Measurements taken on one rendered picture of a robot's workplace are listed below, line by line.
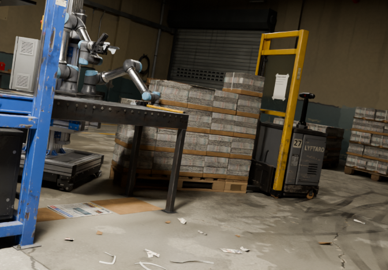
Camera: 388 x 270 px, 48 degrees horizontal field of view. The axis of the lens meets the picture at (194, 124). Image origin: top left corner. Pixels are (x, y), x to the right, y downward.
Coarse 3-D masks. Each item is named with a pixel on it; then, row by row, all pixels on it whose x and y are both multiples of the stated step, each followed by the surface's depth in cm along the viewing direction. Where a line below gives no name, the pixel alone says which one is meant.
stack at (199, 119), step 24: (192, 120) 442; (216, 120) 455; (144, 144) 421; (168, 144) 433; (192, 144) 445; (216, 144) 458; (144, 168) 424; (168, 168) 435; (192, 168) 449; (216, 168) 461
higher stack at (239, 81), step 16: (224, 80) 496; (240, 80) 467; (256, 80) 472; (240, 96) 465; (256, 96) 475; (256, 112) 477; (240, 128) 469; (240, 144) 472; (240, 160) 474; (240, 192) 479
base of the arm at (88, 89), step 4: (84, 84) 423; (88, 84) 421; (92, 84) 423; (84, 88) 421; (88, 88) 421; (92, 88) 423; (80, 92) 425; (84, 92) 420; (88, 92) 420; (92, 92) 422
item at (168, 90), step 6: (162, 84) 426; (168, 84) 430; (174, 84) 427; (180, 84) 431; (156, 90) 436; (162, 90) 424; (168, 90) 426; (174, 90) 429; (180, 90) 431; (186, 90) 435; (162, 96) 424; (168, 96) 426; (174, 96) 430; (180, 96) 435; (186, 96) 436; (186, 102) 436
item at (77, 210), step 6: (66, 204) 326; (72, 204) 329; (78, 204) 331; (84, 204) 334; (90, 204) 336; (54, 210) 308; (60, 210) 309; (66, 210) 312; (72, 210) 314; (78, 210) 316; (84, 210) 319; (90, 210) 321; (96, 210) 324; (102, 210) 326; (66, 216) 299; (72, 216) 300; (78, 216) 302
